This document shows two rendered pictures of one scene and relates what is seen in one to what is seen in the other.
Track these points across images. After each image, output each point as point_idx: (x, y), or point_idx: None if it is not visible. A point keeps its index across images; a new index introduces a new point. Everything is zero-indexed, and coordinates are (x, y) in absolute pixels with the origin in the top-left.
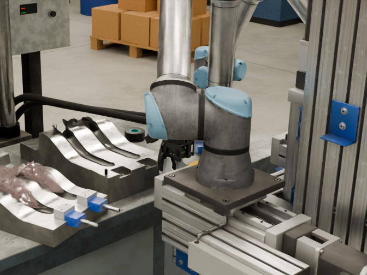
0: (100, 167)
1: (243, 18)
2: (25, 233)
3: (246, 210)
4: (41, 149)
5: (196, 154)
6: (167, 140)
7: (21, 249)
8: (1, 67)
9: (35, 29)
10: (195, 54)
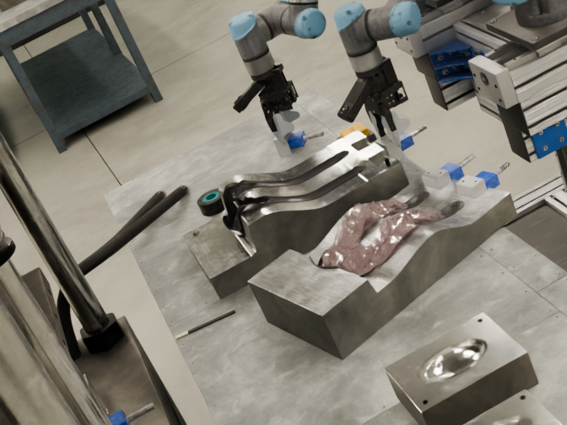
0: (364, 174)
1: None
2: (483, 233)
3: None
4: (262, 242)
5: (296, 152)
6: (377, 92)
7: (513, 238)
8: (57, 241)
9: None
10: (240, 29)
